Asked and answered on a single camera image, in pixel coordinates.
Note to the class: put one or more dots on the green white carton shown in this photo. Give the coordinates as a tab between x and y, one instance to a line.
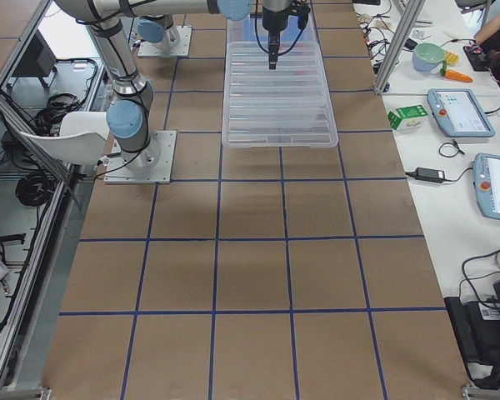
404	118

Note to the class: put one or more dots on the teach pendant upper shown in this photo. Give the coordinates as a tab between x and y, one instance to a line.
458	114

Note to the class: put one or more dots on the teach pendant lower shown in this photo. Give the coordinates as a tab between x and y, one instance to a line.
486	172

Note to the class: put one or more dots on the yellow toy corn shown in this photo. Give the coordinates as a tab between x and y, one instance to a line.
450	58

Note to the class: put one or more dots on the clear plastic box lid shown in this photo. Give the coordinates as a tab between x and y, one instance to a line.
286	107

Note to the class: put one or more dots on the green bowl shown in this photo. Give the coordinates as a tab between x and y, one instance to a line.
427	56

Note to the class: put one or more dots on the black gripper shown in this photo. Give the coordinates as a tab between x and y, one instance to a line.
272	22

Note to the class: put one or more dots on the white plastic chair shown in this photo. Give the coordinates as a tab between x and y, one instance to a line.
81	140

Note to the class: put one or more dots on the aluminium frame post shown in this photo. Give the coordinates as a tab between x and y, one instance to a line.
404	27

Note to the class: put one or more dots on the toy carrot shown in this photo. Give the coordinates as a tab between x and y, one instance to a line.
454	75

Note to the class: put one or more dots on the black equipment case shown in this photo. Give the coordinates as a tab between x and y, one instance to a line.
476	326

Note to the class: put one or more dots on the teach pendant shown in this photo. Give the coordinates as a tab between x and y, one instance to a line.
486	172
458	114

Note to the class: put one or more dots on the black power brick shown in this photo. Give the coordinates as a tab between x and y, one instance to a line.
427	175

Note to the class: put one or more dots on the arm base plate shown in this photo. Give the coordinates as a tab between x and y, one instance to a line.
162	50
152	165

